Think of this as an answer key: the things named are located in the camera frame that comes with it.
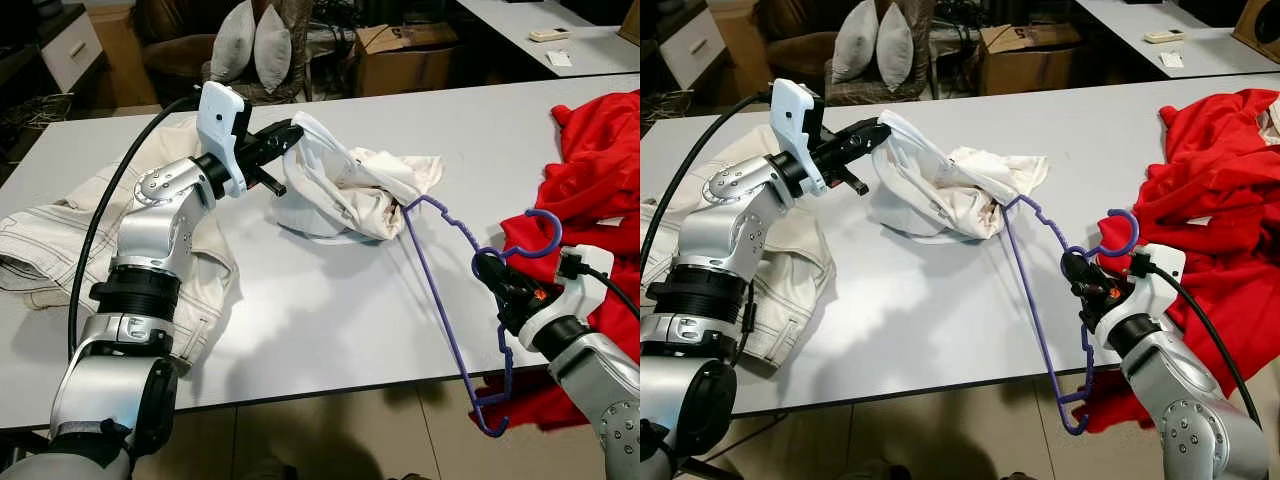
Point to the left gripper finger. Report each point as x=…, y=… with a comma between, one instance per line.
x=853, y=183
x=862, y=138
x=272, y=183
x=278, y=140

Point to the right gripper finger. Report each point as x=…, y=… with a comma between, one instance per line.
x=1079, y=292
x=1083, y=267
x=493, y=293
x=495, y=268

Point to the purple plastic hanger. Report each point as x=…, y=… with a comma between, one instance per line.
x=1136, y=232
x=557, y=236

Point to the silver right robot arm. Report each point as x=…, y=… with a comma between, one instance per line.
x=600, y=390
x=1180, y=400

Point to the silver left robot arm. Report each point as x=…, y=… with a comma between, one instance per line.
x=150, y=225
x=725, y=225

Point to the grey throw pillow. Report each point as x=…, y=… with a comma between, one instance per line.
x=232, y=45
x=896, y=50
x=273, y=50
x=856, y=45

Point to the brown armchair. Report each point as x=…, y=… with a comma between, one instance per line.
x=170, y=55
x=790, y=55

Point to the red t-shirt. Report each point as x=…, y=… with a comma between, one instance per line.
x=600, y=170
x=1210, y=170

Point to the open cardboard box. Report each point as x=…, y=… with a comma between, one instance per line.
x=410, y=70
x=1030, y=70

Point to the white drawer cabinet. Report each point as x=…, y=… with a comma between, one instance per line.
x=70, y=50
x=690, y=45

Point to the small white paper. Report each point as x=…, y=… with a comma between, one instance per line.
x=560, y=59
x=1172, y=60

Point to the white remote control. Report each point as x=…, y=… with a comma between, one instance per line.
x=1167, y=37
x=550, y=35

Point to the white office table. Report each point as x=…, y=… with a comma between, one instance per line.
x=1220, y=55
x=600, y=50

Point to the brown wooden box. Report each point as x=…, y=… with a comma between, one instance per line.
x=1258, y=28
x=630, y=20

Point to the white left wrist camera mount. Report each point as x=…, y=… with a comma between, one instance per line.
x=218, y=120
x=795, y=118

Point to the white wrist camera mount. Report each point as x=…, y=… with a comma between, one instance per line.
x=795, y=118
x=218, y=120
x=1160, y=285
x=590, y=290

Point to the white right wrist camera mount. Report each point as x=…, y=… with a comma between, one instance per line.
x=1160, y=285
x=590, y=290

